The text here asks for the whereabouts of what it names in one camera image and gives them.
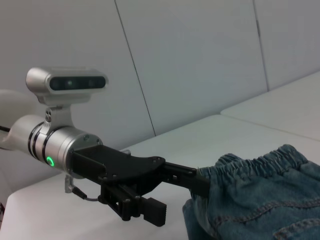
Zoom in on blue denim shorts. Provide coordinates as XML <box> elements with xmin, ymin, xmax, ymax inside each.
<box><xmin>181</xmin><ymin>143</ymin><xmax>320</xmax><ymax>240</ymax></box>

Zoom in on left arm silver plug cable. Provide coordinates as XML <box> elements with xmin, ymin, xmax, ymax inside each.
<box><xmin>64</xmin><ymin>174</ymin><xmax>101</xmax><ymax>202</ymax></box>

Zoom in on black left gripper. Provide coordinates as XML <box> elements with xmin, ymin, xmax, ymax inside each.
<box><xmin>69</xmin><ymin>144</ymin><xmax>211</xmax><ymax>227</ymax></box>

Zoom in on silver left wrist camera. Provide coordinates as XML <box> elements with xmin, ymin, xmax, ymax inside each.
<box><xmin>25</xmin><ymin>66</ymin><xmax>109</xmax><ymax>131</ymax></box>

